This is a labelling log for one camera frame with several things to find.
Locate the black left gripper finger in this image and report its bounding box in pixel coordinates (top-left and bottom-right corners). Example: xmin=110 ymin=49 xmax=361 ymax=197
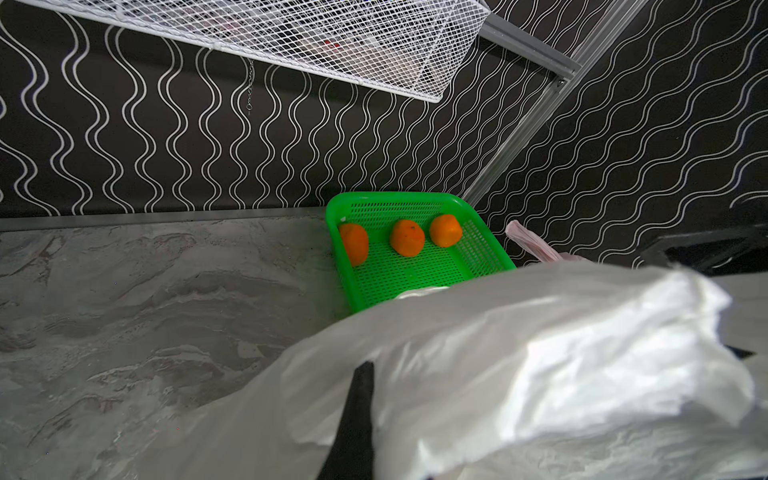
xmin=317 ymin=361 xmax=375 ymax=480

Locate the white plastic bag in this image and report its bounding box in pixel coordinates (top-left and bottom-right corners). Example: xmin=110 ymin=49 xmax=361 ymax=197
xmin=134 ymin=261 xmax=767 ymax=479

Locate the pink plastic bag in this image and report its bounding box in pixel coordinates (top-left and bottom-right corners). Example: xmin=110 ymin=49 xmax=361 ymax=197
xmin=505 ymin=220 xmax=586 ymax=263

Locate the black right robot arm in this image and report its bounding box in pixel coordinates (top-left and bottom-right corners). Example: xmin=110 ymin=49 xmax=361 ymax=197
xmin=639 ymin=226 xmax=767 ymax=277

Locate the green plastic basket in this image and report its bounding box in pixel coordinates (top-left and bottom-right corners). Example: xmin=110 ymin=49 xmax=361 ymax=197
xmin=325 ymin=192 xmax=515 ymax=313

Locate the orange far left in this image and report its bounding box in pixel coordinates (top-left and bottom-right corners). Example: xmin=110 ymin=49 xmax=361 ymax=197
xmin=339 ymin=223 xmax=369 ymax=267

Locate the orange centre bottom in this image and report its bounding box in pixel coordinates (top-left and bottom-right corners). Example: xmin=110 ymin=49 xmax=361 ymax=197
xmin=389 ymin=219 xmax=426 ymax=258

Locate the large orange top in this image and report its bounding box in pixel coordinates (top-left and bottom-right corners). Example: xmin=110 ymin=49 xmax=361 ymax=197
xmin=429 ymin=214 xmax=463 ymax=248

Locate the white wire mesh basket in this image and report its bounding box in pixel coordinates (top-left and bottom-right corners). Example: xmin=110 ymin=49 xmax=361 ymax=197
xmin=35 ymin=0 xmax=491 ymax=103

